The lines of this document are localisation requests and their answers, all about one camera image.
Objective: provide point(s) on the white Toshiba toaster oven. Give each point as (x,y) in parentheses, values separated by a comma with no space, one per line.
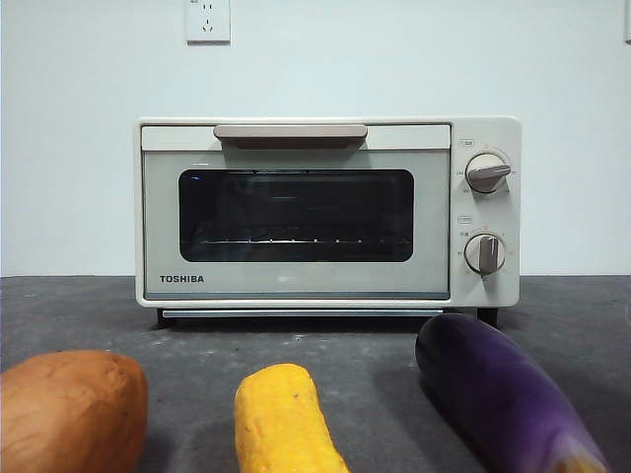
(485,133)

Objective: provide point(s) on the brown sweet potato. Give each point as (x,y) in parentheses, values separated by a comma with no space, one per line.
(69,414)

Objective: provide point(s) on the oven door with glass window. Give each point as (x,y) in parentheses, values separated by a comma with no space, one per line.
(296,281)

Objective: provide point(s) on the white wall socket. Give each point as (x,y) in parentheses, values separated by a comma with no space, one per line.
(208,22)

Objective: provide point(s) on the large temperature knob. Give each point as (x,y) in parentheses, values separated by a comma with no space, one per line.
(485,172)

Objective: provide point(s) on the yellow corn cob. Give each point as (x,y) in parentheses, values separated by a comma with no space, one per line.
(281,419)

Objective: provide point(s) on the small timer knob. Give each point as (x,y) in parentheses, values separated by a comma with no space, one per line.
(485,253)

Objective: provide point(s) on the purple eggplant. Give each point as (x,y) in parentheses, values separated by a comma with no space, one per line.
(493,384)

